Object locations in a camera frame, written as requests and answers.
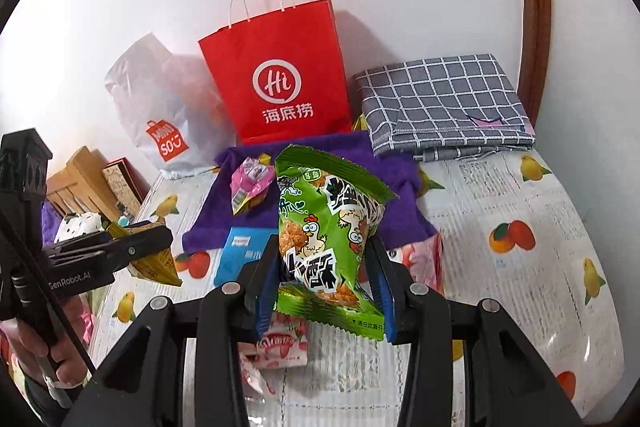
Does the pink bear Lotso candy packet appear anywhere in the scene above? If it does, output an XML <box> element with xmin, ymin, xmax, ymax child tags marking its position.
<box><xmin>239</xmin><ymin>353</ymin><xmax>277</xmax><ymax>400</ymax></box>

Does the yellow snack packet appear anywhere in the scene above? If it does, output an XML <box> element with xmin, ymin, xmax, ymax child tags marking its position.
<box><xmin>106</xmin><ymin>220</ymin><xmax>182</xmax><ymax>287</ymax></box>

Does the pink magenta snack packet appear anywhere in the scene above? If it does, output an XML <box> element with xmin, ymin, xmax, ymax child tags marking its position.
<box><xmin>230</xmin><ymin>154</ymin><xmax>276</xmax><ymax>216</ymax></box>

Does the green chicken snack packet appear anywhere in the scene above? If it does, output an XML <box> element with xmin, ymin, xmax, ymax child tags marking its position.
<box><xmin>274</xmin><ymin>145</ymin><xmax>397</xmax><ymax>340</ymax></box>

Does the person left hand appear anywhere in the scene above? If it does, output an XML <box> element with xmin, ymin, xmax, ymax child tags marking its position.
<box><xmin>0</xmin><ymin>293</ymin><xmax>97</xmax><ymax>390</ymax></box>

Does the patterned brown box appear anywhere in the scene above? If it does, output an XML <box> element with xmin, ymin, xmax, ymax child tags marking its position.
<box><xmin>102</xmin><ymin>158</ymin><xmax>146</xmax><ymax>217</ymax></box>

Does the grey checked folded cloth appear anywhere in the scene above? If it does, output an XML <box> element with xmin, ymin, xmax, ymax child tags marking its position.
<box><xmin>354</xmin><ymin>53</ymin><xmax>535</xmax><ymax>162</ymax></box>

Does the purple towel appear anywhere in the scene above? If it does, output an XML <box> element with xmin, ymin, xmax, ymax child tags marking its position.
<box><xmin>181</xmin><ymin>130</ymin><xmax>440</xmax><ymax>256</ymax></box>

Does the fruit print tablecloth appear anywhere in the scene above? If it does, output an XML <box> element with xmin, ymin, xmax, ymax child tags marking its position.
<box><xmin>89</xmin><ymin>146</ymin><xmax>629</xmax><ymax>427</ymax></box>

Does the white lychee jelly packet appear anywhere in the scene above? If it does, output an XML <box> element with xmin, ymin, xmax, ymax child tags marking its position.
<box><xmin>239</xmin><ymin>312</ymin><xmax>308</xmax><ymax>369</ymax></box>

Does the white spotted fabric item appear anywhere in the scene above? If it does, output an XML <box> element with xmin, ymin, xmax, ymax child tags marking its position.
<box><xmin>54</xmin><ymin>212</ymin><xmax>103</xmax><ymax>243</ymax></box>

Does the white Miniso plastic bag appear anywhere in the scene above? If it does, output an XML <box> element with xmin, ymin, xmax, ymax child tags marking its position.
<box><xmin>104</xmin><ymin>34</ymin><xmax>235</xmax><ymax>179</ymax></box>

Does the blue tissue pack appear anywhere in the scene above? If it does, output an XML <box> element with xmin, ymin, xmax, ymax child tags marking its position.
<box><xmin>214</xmin><ymin>227</ymin><xmax>277</xmax><ymax>287</ymax></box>

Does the brown wooden door frame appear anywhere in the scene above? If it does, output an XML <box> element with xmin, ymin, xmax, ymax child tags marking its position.
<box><xmin>518</xmin><ymin>0</ymin><xmax>552</xmax><ymax>126</ymax></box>

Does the red Haidilao paper bag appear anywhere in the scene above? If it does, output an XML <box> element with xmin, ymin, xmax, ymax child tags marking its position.
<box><xmin>198</xmin><ymin>0</ymin><xmax>352</xmax><ymax>145</ymax></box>

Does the pink panda snack packet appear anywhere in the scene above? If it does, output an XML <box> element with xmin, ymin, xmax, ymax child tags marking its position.
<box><xmin>376</xmin><ymin>225</ymin><xmax>444</xmax><ymax>294</ymax></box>

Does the black cable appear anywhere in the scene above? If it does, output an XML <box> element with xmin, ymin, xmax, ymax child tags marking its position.
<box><xmin>0</xmin><ymin>206</ymin><xmax>99</xmax><ymax>377</ymax></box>

